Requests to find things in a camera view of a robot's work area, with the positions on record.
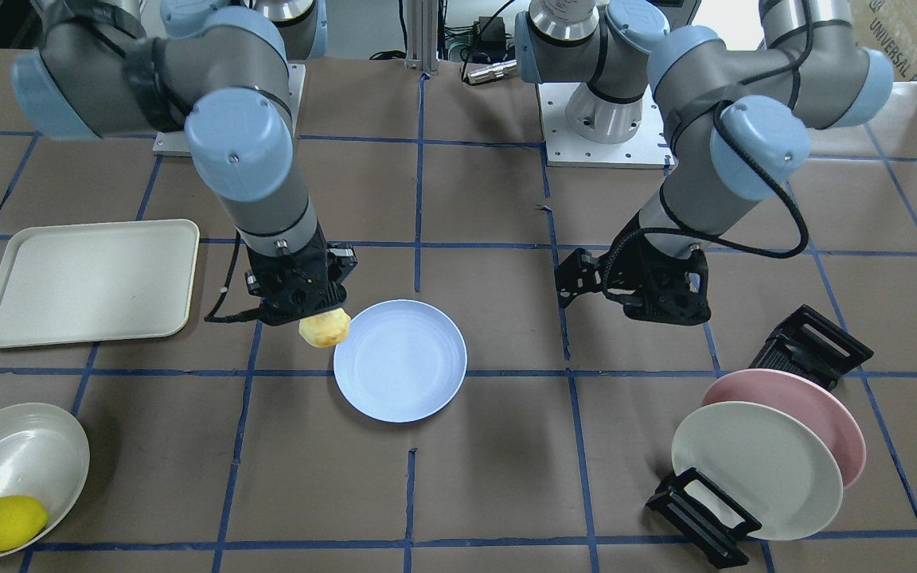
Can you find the light blue plate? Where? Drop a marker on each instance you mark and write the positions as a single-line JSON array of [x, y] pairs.
[[403, 361]]

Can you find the pink plate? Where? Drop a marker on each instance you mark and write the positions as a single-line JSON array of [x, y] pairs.
[[805, 401]]

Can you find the cream rectangular tray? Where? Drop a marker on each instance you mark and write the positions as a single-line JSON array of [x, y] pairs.
[[97, 282]]

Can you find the black dish rack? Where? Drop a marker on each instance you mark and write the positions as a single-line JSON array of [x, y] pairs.
[[805, 343]]

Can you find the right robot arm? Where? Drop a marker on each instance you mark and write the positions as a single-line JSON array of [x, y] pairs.
[[220, 75]]

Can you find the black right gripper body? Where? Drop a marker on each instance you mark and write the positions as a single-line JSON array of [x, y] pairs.
[[344, 263]]

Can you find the yellow bread roll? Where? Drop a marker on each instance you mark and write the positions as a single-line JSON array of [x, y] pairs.
[[326, 329]]

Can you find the cream round plate with lemon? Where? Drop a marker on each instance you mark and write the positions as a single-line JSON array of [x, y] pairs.
[[44, 454]]

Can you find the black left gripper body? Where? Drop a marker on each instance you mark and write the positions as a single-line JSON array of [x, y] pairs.
[[632, 270]]

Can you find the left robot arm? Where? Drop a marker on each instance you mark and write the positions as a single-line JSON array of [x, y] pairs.
[[738, 123]]

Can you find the yellow lemon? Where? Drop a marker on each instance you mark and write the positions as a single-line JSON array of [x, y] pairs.
[[21, 519]]

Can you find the aluminium frame post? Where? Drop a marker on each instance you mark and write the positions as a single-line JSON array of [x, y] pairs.
[[422, 23]]

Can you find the cream plate in rack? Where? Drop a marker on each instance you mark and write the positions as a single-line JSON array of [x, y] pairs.
[[777, 469]]

